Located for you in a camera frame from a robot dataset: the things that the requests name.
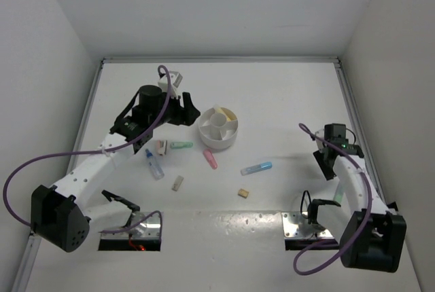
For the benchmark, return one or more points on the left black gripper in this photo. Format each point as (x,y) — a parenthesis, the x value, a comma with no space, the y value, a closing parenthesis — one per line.
(185,115)

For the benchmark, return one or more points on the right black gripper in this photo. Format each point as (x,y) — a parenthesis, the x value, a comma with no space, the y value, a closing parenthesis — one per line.
(326,172)

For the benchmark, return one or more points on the green highlighter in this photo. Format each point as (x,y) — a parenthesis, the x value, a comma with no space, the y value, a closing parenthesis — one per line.
(181,145)
(339,193)

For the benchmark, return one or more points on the yellow highlighter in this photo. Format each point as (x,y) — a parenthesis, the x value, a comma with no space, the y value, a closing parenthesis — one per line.
(228,115)

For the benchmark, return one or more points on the blue highlighter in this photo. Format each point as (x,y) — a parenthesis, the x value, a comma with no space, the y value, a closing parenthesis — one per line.
(256,168)

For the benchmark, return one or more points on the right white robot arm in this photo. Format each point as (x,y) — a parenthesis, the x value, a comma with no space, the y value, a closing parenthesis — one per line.
(370,234)

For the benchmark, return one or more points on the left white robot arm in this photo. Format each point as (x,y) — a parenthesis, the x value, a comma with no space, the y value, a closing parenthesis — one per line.
(60,213)

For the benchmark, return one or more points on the white round divided organizer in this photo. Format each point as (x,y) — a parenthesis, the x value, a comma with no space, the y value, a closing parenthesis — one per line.
(215,132)

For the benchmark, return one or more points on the pink highlighter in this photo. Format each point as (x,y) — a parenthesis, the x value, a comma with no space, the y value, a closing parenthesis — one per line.
(210,158)

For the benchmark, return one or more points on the clear blue-cap bottle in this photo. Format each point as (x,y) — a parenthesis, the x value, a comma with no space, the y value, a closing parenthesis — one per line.
(154,166)

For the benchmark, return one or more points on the beige eraser left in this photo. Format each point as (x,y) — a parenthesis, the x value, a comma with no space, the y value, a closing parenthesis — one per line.
(177,183)

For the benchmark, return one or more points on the tan eraser right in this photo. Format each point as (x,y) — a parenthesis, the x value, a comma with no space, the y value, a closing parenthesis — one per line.
(243,193)

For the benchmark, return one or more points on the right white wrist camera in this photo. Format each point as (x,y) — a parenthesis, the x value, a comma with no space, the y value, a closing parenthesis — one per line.
(320,143)

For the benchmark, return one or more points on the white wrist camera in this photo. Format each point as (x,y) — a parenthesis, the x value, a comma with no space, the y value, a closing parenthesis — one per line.
(320,143)
(175,79)

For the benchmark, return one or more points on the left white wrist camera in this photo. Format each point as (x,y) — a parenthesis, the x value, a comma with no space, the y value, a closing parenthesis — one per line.
(175,79)

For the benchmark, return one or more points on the aluminium frame rail back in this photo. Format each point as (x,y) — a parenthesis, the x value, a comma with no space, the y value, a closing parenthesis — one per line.
(211,59)

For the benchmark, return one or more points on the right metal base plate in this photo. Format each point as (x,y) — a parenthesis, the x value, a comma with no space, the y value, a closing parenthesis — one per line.
(296,228)

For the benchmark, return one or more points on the metal base plate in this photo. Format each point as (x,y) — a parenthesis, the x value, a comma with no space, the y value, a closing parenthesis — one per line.
(141,225)
(296,228)

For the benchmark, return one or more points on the aluminium frame rail right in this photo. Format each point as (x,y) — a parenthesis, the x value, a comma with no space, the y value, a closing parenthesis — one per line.
(354,116)

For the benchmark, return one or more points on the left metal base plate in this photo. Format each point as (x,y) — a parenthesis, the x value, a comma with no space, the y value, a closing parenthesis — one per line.
(141,225)

